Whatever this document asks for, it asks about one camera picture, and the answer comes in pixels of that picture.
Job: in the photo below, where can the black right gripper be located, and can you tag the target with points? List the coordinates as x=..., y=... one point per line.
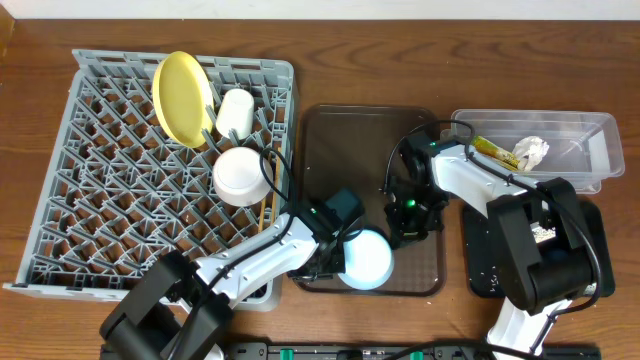
x=403, y=234

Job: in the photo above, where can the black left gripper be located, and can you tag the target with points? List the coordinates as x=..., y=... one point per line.
x=309, y=273

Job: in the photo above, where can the light blue bowl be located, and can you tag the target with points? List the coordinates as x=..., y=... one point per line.
x=369, y=261

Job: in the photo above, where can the yellow green snack wrapper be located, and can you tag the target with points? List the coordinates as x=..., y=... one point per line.
x=502, y=156

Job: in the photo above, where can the pile of rice and nuts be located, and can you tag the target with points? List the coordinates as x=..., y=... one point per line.
x=483, y=274

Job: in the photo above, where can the white tissue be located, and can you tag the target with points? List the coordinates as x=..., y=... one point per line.
x=530, y=152

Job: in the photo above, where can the white paper cup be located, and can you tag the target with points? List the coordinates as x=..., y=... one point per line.
x=236, y=114

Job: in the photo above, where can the yellow plate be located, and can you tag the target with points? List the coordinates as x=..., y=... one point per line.
x=181, y=94

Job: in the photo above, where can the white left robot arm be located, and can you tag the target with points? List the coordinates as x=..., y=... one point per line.
x=181, y=308

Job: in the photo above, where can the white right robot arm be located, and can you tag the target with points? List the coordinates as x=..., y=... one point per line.
x=540, y=282

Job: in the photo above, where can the black waste tray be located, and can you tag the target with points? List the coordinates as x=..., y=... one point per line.
x=475, y=228

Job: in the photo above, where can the grey dishwasher rack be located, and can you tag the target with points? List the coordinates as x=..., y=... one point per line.
x=119, y=193

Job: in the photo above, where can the brown serving tray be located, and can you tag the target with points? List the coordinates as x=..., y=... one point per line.
x=348, y=147

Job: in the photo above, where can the clear plastic bin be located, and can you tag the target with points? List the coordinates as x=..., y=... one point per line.
x=584, y=147

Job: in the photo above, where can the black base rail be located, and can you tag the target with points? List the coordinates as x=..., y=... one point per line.
x=263, y=351

